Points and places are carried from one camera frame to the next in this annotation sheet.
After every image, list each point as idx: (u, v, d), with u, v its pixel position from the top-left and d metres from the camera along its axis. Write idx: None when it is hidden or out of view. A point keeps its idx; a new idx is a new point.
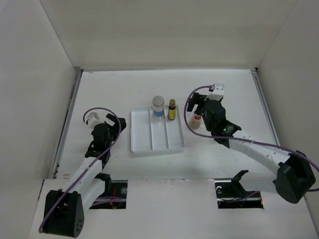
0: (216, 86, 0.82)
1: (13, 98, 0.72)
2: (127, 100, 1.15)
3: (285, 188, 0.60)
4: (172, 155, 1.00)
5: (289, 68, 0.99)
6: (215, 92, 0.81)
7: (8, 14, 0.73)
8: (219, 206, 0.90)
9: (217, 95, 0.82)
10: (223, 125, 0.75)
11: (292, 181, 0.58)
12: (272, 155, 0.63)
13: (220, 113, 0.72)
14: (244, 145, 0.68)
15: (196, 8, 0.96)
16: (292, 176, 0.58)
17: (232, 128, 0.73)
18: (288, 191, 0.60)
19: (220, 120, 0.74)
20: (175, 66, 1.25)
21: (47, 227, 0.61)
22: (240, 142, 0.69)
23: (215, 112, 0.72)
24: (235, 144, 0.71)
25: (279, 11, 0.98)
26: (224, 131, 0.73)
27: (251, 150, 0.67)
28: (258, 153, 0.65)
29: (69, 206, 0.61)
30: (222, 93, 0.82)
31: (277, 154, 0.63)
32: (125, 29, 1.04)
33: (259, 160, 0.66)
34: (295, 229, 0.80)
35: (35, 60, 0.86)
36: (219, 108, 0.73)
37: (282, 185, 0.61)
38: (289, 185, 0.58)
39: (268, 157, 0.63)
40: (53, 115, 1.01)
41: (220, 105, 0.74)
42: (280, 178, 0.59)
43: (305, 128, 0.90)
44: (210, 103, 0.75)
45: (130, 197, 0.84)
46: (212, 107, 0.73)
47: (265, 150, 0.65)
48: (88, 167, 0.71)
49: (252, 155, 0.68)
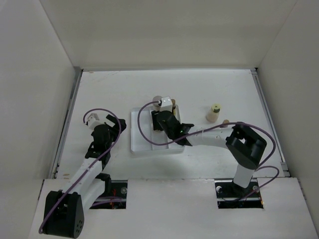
0: (163, 99, 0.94)
1: (13, 97, 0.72)
2: (127, 100, 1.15)
3: (242, 159, 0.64)
4: (171, 155, 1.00)
5: (289, 67, 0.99)
6: (163, 104, 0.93)
7: (8, 14, 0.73)
8: (219, 206, 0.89)
9: (167, 107, 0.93)
10: (179, 128, 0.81)
11: (243, 150, 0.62)
12: (220, 134, 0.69)
13: (171, 119, 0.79)
14: (198, 136, 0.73)
15: (196, 8, 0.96)
16: (240, 145, 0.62)
17: (188, 128, 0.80)
18: (246, 162, 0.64)
19: (174, 125, 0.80)
20: (175, 66, 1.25)
21: (47, 228, 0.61)
22: (195, 135, 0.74)
23: (166, 119, 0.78)
24: (193, 139, 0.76)
25: (280, 10, 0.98)
26: (182, 133, 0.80)
27: (205, 138, 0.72)
28: (210, 138, 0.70)
29: (69, 207, 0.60)
30: (170, 104, 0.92)
31: (224, 132, 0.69)
32: (125, 28, 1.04)
33: (214, 144, 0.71)
34: (295, 229, 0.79)
35: (35, 60, 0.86)
36: (168, 116, 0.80)
37: (239, 158, 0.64)
38: (243, 155, 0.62)
39: (218, 137, 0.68)
40: (53, 115, 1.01)
41: (168, 112, 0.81)
42: (234, 151, 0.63)
43: (305, 127, 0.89)
44: (159, 114, 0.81)
45: (130, 198, 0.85)
46: (162, 116, 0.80)
47: (213, 133, 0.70)
48: (88, 168, 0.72)
49: (208, 142, 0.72)
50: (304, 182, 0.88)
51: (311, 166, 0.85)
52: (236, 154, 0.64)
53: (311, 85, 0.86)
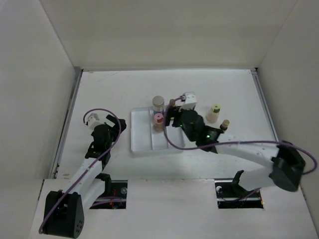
0: (187, 95, 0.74)
1: (13, 97, 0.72)
2: (127, 100, 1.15)
3: (283, 180, 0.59)
4: (171, 156, 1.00)
5: (289, 67, 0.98)
6: (187, 101, 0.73)
7: (8, 14, 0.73)
8: (219, 206, 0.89)
9: (191, 105, 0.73)
10: (205, 132, 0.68)
11: (290, 176, 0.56)
12: (261, 152, 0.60)
13: (198, 122, 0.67)
14: (232, 147, 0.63)
15: (196, 8, 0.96)
16: (287, 170, 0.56)
17: (216, 133, 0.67)
18: (287, 184, 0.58)
19: (201, 128, 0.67)
20: (175, 66, 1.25)
21: (47, 228, 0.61)
22: (228, 146, 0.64)
23: (193, 121, 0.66)
24: (222, 149, 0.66)
25: (280, 10, 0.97)
26: (208, 138, 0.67)
27: (239, 151, 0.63)
28: (248, 153, 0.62)
29: (69, 207, 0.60)
30: (195, 102, 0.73)
31: (266, 149, 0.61)
32: (125, 28, 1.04)
33: (250, 159, 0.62)
34: (295, 229, 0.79)
35: (35, 61, 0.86)
36: (196, 118, 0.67)
37: (280, 179, 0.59)
38: (287, 179, 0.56)
39: (259, 154, 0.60)
40: (53, 115, 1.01)
41: (195, 113, 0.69)
42: (277, 172, 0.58)
43: (305, 127, 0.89)
44: (185, 114, 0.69)
45: (130, 197, 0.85)
46: (188, 117, 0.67)
47: (252, 148, 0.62)
48: (88, 168, 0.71)
49: (242, 155, 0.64)
50: (304, 182, 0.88)
51: (311, 167, 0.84)
52: (278, 176, 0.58)
53: (311, 85, 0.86)
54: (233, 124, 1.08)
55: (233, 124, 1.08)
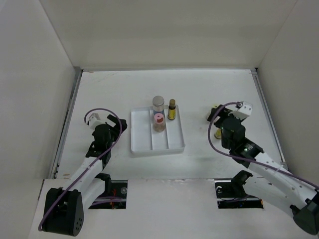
0: (244, 105, 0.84)
1: (12, 97, 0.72)
2: (127, 100, 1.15)
3: (304, 222, 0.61)
4: (171, 156, 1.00)
5: (290, 67, 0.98)
6: (242, 109, 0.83)
7: (8, 14, 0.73)
8: (219, 206, 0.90)
9: (242, 114, 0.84)
10: (242, 143, 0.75)
11: (317, 220, 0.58)
12: (297, 188, 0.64)
13: (239, 132, 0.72)
14: (267, 171, 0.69)
15: (195, 8, 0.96)
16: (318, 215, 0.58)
17: (253, 147, 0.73)
18: (307, 226, 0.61)
19: (239, 138, 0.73)
20: (175, 66, 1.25)
21: (47, 224, 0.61)
22: (263, 167, 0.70)
23: (235, 130, 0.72)
24: (255, 168, 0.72)
25: (280, 10, 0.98)
26: (244, 151, 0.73)
27: (274, 178, 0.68)
28: (283, 182, 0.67)
29: (69, 204, 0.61)
30: (249, 113, 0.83)
31: (304, 188, 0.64)
32: (125, 28, 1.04)
33: (283, 188, 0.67)
34: (294, 230, 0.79)
35: (35, 61, 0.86)
36: (238, 127, 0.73)
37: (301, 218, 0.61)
38: (312, 222, 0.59)
39: (294, 190, 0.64)
40: (53, 115, 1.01)
41: (238, 122, 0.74)
42: (304, 214, 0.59)
43: (305, 127, 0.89)
44: (229, 121, 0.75)
45: (130, 197, 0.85)
46: (231, 125, 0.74)
47: (290, 182, 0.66)
48: (88, 166, 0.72)
49: (275, 182, 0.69)
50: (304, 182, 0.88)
51: (311, 167, 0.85)
52: (304, 217, 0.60)
53: (311, 85, 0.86)
54: None
55: None
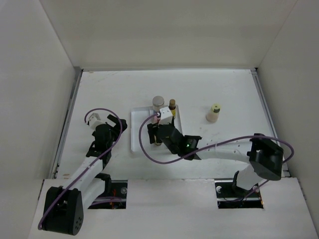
0: (162, 111, 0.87)
1: (13, 98, 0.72)
2: (127, 100, 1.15)
3: (265, 173, 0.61)
4: (171, 156, 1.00)
5: (289, 67, 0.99)
6: (163, 116, 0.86)
7: (8, 14, 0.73)
8: (219, 206, 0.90)
9: (166, 119, 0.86)
10: (184, 142, 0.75)
11: (265, 165, 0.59)
12: (237, 148, 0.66)
13: (174, 134, 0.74)
14: (211, 151, 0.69)
15: (196, 8, 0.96)
16: (263, 160, 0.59)
17: (194, 140, 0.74)
18: (267, 174, 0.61)
19: (178, 139, 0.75)
20: (175, 66, 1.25)
21: (46, 224, 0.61)
22: (206, 150, 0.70)
23: (169, 135, 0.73)
24: (202, 154, 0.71)
25: (280, 10, 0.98)
26: (189, 147, 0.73)
27: (219, 152, 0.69)
28: (226, 152, 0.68)
29: (69, 202, 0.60)
30: (170, 115, 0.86)
31: (241, 145, 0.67)
32: (125, 28, 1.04)
33: (230, 158, 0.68)
34: (295, 230, 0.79)
35: (35, 60, 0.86)
36: (171, 131, 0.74)
37: (261, 171, 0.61)
38: (265, 169, 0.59)
39: (236, 152, 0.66)
40: (53, 115, 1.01)
41: (168, 126, 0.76)
42: (256, 166, 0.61)
43: (305, 127, 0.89)
44: (161, 129, 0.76)
45: (130, 197, 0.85)
46: (163, 132, 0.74)
47: (229, 147, 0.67)
48: (89, 166, 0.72)
49: (222, 156, 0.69)
50: (304, 182, 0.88)
51: (311, 167, 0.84)
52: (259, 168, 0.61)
53: (311, 85, 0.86)
54: (234, 124, 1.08)
55: (234, 124, 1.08)
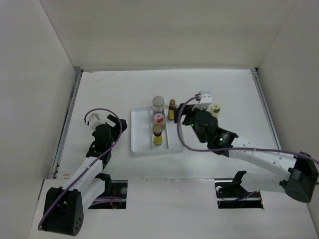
0: (202, 94, 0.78)
1: (13, 98, 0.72)
2: (127, 100, 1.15)
3: (296, 192, 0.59)
4: (171, 156, 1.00)
5: (289, 67, 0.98)
6: (202, 101, 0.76)
7: (8, 15, 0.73)
8: (219, 206, 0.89)
9: (203, 104, 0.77)
10: (216, 134, 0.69)
11: (305, 187, 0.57)
12: (279, 161, 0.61)
13: (213, 123, 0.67)
14: (246, 153, 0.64)
15: (196, 8, 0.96)
16: (304, 181, 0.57)
17: (228, 135, 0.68)
18: (299, 194, 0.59)
19: (214, 130, 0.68)
20: (175, 66, 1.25)
21: (46, 224, 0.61)
22: (241, 151, 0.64)
23: (208, 123, 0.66)
24: (235, 153, 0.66)
25: (280, 10, 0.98)
26: (221, 141, 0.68)
27: (254, 158, 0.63)
28: (263, 160, 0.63)
29: (69, 202, 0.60)
30: (210, 101, 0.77)
31: (283, 158, 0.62)
32: (125, 28, 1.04)
33: (264, 166, 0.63)
34: (295, 230, 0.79)
35: (35, 60, 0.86)
36: (210, 119, 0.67)
37: (293, 189, 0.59)
38: (302, 189, 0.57)
39: (276, 164, 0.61)
40: (53, 115, 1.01)
41: (209, 114, 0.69)
42: (293, 184, 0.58)
43: (305, 127, 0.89)
44: (199, 115, 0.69)
45: (130, 197, 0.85)
46: (202, 119, 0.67)
47: (269, 156, 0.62)
48: (89, 166, 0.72)
49: (255, 162, 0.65)
50: None
51: None
52: (295, 187, 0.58)
53: (311, 85, 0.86)
54: (234, 124, 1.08)
55: (234, 124, 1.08)
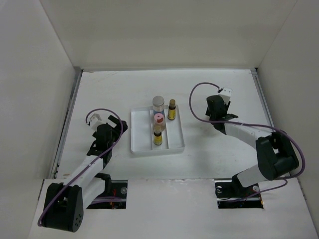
0: (225, 89, 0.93)
1: (13, 98, 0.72)
2: (127, 100, 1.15)
3: (263, 164, 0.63)
4: (171, 156, 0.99)
5: (289, 67, 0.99)
6: (223, 93, 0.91)
7: (8, 15, 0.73)
8: (219, 206, 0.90)
9: (225, 96, 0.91)
10: (223, 114, 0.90)
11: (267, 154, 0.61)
12: (255, 132, 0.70)
13: (218, 102, 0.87)
14: (236, 126, 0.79)
15: (195, 8, 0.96)
16: (268, 149, 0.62)
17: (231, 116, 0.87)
18: (265, 166, 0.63)
19: (219, 108, 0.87)
20: (175, 66, 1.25)
21: (46, 219, 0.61)
22: (233, 125, 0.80)
23: (214, 101, 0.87)
24: (230, 127, 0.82)
25: (279, 10, 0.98)
26: (223, 118, 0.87)
27: (240, 130, 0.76)
28: (245, 131, 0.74)
29: (69, 199, 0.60)
30: (230, 95, 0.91)
31: (261, 132, 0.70)
32: (125, 29, 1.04)
33: (247, 139, 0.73)
34: (295, 230, 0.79)
35: (35, 61, 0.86)
36: (218, 98, 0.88)
37: (261, 160, 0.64)
38: (264, 156, 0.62)
39: (252, 133, 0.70)
40: (53, 115, 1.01)
41: (219, 97, 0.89)
42: (259, 152, 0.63)
43: (305, 127, 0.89)
44: (211, 96, 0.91)
45: (130, 197, 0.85)
46: (212, 98, 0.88)
47: (250, 129, 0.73)
48: (90, 164, 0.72)
49: (242, 136, 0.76)
50: (304, 182, 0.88)
51: (310, 166, 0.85)
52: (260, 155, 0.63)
53: (310, 85, 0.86)
54: None
55: None
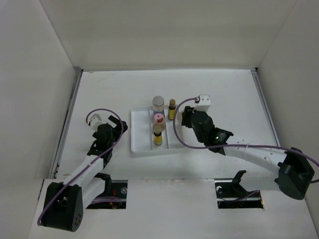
0: (201, 97, 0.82)
1: (13, 98, 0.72)
2: (127, 100, 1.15)
3: (289, 188, 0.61)
4: (171, 156, 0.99)
5: (289, 68, 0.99)
6: (201, 103, 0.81)
7: (8, 15, 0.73)
8: (219, 206, 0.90)
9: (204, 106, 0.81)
10: (214, 133, 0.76)
11: (294, 180, 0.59)
12: (269, 156, 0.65)
13: (207, 122, 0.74)
14: (239, 150, 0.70)
15: (196, 8, 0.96)
16: (293, 176, 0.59)
17: (224, 134, 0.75)
18: (292, 190, 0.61)
19: (210, 128, 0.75)
20: (175, 66, 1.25)
21: (46, 218, 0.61)
22: (235, 147, 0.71)
23: (202, 122, 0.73)
24: (230, 150, 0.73)
25: (280, 10, 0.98)
26: (217, 139, 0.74)
27: (247, 154, 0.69)
28: (255, 156, 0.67)
29: (69, 198, 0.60)
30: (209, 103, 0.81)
31: (273, 154, 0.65)
32: (125, 29, 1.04)
33: (258, 162, 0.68)
34: (295, 230, 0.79)
35: (35, 61, 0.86)
36: (205, 118, 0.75)
37: (285, 185, 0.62)
38: (291, 184, 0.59)
39: (266, 159, 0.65)
40: (53, 115, 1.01)
41: (204, 114, 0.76)
42: (283, 179, 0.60)
43: (305, 127, 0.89)
44: (194, 115, 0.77)
45: (130, 197, 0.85)
46: (197, 118, 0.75)
47: (261, 152, 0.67)
48: (90, 164, 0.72)
49: (249, 158, 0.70)
50: None
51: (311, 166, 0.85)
52: (283, 181, 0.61)
53: (311, 85, 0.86)
54: (234, 125, 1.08)
55: (234, 125, 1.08)
